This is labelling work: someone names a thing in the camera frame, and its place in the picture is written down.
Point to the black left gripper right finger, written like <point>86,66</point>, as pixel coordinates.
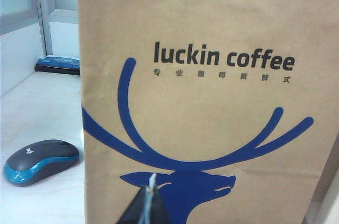
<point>157,210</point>

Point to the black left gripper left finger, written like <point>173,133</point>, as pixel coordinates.
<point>135,208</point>

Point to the brown luckin coffee paper bag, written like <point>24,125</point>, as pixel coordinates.
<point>212,107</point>

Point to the black and blue computer mouse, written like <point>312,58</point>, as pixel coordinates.
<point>39,163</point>

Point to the black keyboard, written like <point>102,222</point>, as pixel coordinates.
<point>57,71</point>

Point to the soft wrist rest pad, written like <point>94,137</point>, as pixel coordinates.
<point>58,62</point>

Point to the grey cubicle partition panel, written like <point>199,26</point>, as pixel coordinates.
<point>45,9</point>

